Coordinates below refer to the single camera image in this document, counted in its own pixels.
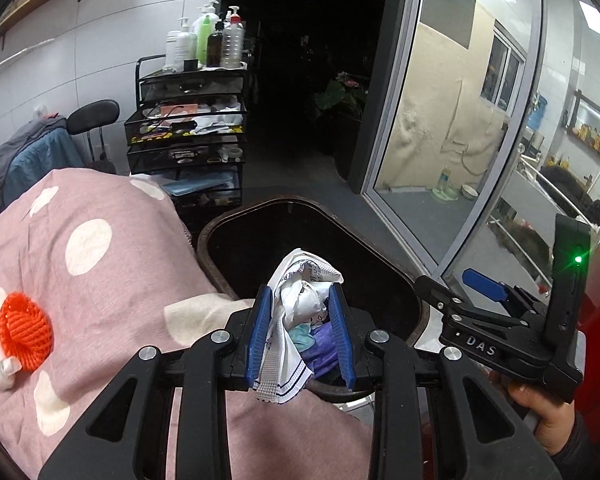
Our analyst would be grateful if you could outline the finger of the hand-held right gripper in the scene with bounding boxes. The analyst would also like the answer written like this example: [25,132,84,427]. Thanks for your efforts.
[462,268,518,306]
[414,275,481,313]

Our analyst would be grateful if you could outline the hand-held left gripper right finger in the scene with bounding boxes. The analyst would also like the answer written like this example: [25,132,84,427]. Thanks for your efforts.
[328,282,563,480]

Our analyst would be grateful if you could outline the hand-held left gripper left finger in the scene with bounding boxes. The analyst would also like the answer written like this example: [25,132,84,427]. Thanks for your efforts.
[37,284,273,480]

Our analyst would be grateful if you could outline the purple plastic wrapper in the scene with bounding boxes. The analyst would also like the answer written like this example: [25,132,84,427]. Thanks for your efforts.
[300,324,342,379]

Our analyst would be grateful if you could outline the white printed wrapper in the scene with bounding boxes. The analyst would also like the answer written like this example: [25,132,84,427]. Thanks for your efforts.
[252,248,345,405]

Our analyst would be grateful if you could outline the teal face mask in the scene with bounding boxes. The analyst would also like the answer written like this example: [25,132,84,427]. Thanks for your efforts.
[287,323,314,351]

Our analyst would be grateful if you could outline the black trash bin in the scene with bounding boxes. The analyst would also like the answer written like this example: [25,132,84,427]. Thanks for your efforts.
[196,197,424,404]

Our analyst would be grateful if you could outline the person's right forearm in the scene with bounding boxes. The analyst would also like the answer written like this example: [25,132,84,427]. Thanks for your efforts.
[549,409,600,480]

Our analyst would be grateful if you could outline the person's right hand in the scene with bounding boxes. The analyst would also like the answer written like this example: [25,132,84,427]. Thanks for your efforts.
[487,369,577,454]

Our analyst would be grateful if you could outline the pet water dispenser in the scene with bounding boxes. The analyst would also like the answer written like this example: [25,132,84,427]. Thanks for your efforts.
[432,164,456,201]

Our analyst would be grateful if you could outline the pink polka dot blanket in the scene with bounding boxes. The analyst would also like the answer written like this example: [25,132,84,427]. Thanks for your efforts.
[0,168,376,480]

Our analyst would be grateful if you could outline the glass sliding door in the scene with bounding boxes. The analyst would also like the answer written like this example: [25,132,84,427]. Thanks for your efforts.
[359,0,547,282]

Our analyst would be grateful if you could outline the potted plant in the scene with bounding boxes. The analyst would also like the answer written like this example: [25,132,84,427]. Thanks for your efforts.
[312,72,371,181]

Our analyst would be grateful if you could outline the black metal cart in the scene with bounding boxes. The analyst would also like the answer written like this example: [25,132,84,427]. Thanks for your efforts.
[124,55,254,232]

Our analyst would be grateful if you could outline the orange foam fruit net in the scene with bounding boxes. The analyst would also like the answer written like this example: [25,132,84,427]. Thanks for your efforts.
[0,292,55,372]

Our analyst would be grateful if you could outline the white tissue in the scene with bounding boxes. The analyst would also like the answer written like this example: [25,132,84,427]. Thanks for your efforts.
[0,342,21,391]

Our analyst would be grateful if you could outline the black stool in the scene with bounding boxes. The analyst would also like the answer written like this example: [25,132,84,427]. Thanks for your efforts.
[66,99,122,172]

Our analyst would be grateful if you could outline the blue massage bed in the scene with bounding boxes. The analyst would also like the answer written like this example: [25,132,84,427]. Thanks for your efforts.
[0,115,84,227]

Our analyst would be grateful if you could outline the dark brown bottle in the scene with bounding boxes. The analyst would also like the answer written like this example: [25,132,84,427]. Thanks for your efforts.
[206,20,226,68]

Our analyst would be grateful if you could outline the clear bottle with red cap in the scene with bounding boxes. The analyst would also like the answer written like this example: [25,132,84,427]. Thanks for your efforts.
[220,5,246,69]

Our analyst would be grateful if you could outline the green pump bottle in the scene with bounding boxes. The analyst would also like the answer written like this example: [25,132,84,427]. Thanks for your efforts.
[192,0,221,69]

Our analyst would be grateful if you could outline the grey blanket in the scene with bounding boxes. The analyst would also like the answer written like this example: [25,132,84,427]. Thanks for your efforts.
[0,117,69,202]

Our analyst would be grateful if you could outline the white floor lamp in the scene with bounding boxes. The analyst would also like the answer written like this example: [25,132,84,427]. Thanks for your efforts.
[0,45,37,81]

